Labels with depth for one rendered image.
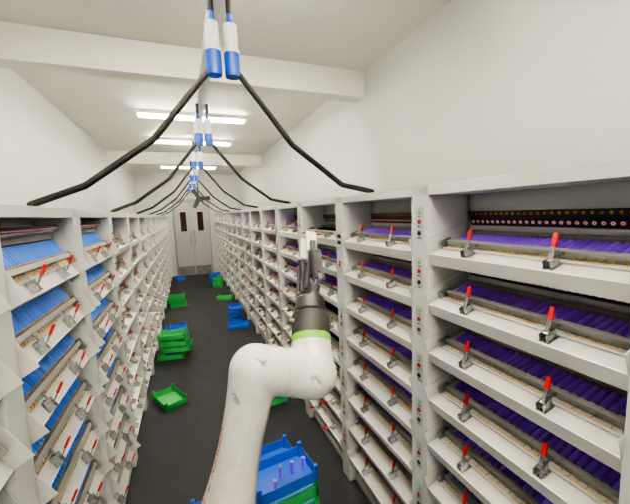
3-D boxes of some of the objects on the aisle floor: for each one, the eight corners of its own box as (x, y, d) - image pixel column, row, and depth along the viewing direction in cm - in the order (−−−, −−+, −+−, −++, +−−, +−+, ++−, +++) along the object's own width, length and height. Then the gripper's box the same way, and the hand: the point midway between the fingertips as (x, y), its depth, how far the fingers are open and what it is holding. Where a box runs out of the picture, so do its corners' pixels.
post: (426, 604, 140) (428, 185, 119) (412, 581, 148) (411, 187, 127) (462, 583, 147) (470, 184, 126) (446, 562, 155) (451, 187, 135)
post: (349, 481, 204) (342, 196, 183) (343, 470, 213) (335, 197, 192) (377, 471, 211) (373, 196, 191) (369, 461, 220) (364, 196, 199)
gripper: (310, 326, 89) (307, 252, 102) (339, 303, 77) (332, 222, 89) (284, 322, 86) (285, 247, 99) (310, 298, 74) (307, 215, 86)
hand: (308, 245), depth 92 cm, fingers open, 3 cm apart
